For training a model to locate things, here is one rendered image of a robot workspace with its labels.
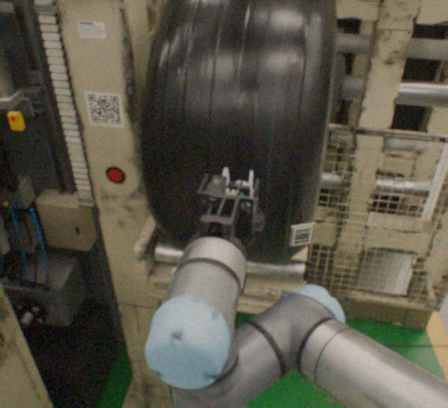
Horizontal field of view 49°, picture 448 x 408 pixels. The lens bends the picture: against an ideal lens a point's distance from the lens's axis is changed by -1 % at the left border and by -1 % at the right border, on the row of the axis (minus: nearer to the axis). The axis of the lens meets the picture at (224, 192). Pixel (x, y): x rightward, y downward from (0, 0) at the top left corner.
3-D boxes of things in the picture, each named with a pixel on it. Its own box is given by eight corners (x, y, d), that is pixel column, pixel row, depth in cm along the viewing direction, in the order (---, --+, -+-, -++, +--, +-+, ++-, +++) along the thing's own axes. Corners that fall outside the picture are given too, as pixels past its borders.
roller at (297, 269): (148, 262, 109) (150, 242, 108) (154, 258, 113) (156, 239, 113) (307, 283, 104) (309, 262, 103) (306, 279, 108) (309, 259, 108)
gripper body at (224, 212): (262, 176, 64) (249, 228, 54) (258, 230, 68) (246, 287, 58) (204, 170, 65) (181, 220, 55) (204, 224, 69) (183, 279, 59)
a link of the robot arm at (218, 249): (240, 314, 54) (169, 304, 56) (246, 287, 58) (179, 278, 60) (242, 262, 51) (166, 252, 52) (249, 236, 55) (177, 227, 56)
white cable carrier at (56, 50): (80, 205, 115) (33, -3, 86) (88, 192, 119) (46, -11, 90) (97, 207, 115) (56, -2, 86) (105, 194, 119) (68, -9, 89)
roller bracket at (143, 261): (136, 283, 109) (131, 251, 103) (180, 179, 140) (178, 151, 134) (150, 285, 109) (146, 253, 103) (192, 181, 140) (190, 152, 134)
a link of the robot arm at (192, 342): (149, 395, 47) (130, 331, 43) (178, 314, 56) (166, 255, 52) (229, 402, 45) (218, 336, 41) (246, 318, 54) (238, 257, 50)
